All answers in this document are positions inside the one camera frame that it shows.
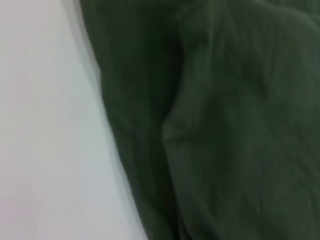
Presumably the dark green FREE t-shirt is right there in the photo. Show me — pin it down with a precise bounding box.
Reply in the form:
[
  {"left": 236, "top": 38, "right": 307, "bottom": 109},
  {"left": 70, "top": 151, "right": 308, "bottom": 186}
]
[{"left": 79, "top": 0, "right": 320, "bottom": 240}]

